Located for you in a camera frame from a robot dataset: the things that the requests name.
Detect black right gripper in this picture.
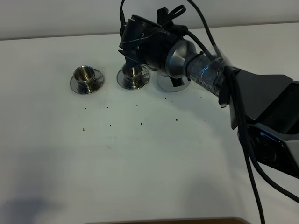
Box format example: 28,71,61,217
119,15,185,87

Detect black right camera cable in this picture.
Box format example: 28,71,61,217
186,0,299,224

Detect right stainless steel teacup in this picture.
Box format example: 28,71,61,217
121,65,150,89

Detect stainless steel teacup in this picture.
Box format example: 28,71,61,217
121,65,150,89
73,65,103,92

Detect left stainless steel saucer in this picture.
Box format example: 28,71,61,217
69,68,104,94

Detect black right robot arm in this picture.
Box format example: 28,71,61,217
120,15,299,177

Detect left stainless steel teacup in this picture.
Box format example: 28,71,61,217
73,65,103,92

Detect right stainless steel saucer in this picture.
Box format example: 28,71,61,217
116,66,151,90

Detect teapot stainless steel saucer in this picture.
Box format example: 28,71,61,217
157,72,190,92

